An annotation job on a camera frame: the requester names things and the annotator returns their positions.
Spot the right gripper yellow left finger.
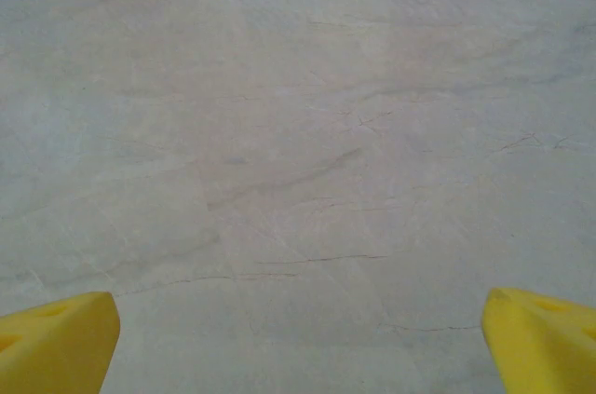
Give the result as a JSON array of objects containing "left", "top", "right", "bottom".
[{"left": 0, "top": 291, "right": 122, "bottom": 394}]

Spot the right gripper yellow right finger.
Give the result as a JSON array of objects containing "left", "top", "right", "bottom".
[{"left": 481, "top": 286, "right": 596, "bottom": 394}]

